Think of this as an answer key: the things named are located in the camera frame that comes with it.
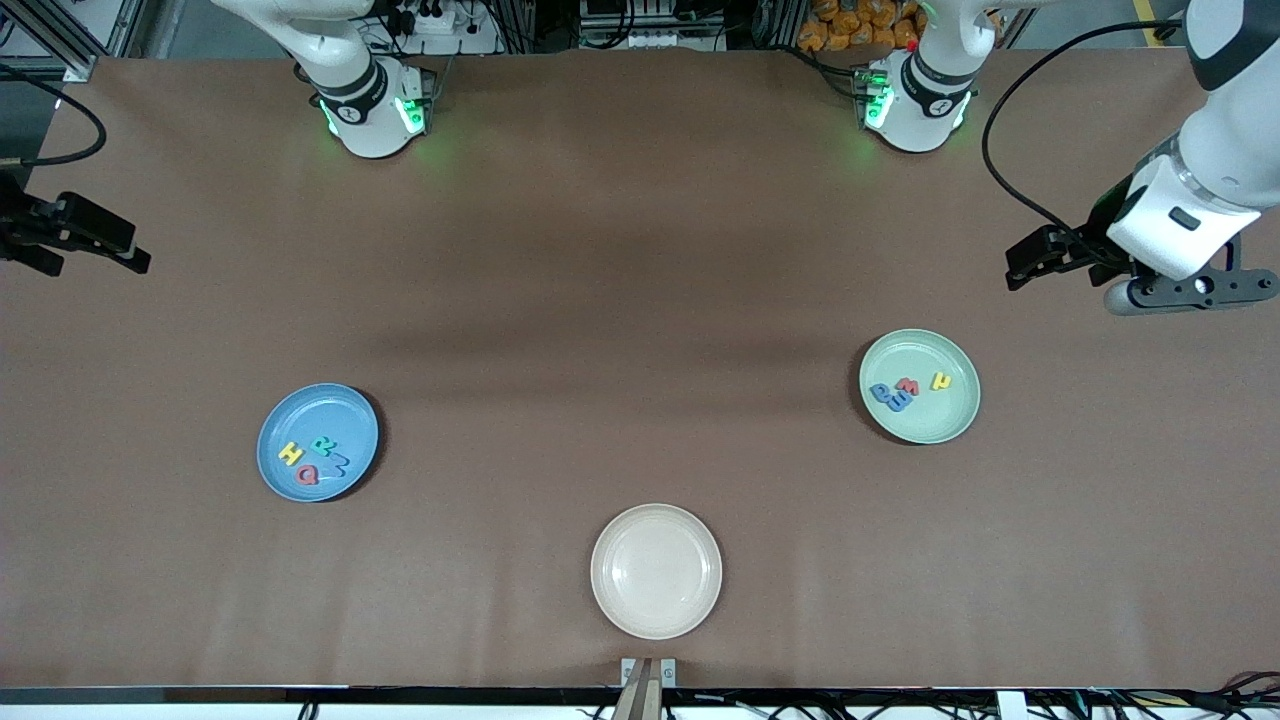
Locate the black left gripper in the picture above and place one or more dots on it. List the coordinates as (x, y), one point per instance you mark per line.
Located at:
(1098, 232)

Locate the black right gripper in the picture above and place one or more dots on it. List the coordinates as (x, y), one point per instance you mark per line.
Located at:
(20, 222)

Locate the pink three-pronged foam letter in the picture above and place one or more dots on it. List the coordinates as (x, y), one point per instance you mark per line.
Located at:
(908, 386)

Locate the blue foam letter m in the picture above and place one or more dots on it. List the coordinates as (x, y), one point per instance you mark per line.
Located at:
(899, 402)

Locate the blue foam letter e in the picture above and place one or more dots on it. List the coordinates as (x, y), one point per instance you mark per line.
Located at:
(877, 393)

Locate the yellow foam uppercase H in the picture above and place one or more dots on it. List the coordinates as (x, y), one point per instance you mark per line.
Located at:
(291, 453)

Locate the teal foam letter R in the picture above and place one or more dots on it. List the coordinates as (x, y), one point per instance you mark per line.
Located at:
(321, 447)

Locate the pink foam letter Q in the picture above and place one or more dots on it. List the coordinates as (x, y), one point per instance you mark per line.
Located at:
(303, 477)

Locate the blue foam letter W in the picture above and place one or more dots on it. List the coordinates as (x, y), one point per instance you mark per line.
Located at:
(339, 463)

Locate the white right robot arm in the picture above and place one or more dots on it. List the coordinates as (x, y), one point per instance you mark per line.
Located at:
(340, 70)

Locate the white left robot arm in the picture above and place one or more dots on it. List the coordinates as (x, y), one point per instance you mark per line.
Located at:
(1230, 150)

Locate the green plate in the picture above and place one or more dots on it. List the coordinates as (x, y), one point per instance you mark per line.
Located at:
(930, 425)

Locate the blue plate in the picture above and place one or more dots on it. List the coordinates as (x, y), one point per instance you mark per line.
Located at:
(320, 420)

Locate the beige plate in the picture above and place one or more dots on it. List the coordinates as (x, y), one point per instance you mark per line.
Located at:
(655, 570)

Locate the orange packaged items pile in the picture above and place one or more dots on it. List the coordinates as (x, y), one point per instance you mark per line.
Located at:
(850, 28)

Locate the brown table mat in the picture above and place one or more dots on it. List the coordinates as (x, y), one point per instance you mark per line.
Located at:
(640, 300)

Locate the white power strip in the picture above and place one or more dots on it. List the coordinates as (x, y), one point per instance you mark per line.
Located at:
(440, 20)

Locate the grey electronics rack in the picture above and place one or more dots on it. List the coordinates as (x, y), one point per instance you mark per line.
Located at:
(650, 20)

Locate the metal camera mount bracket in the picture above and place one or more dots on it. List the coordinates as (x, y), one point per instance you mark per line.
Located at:
(648, 690)

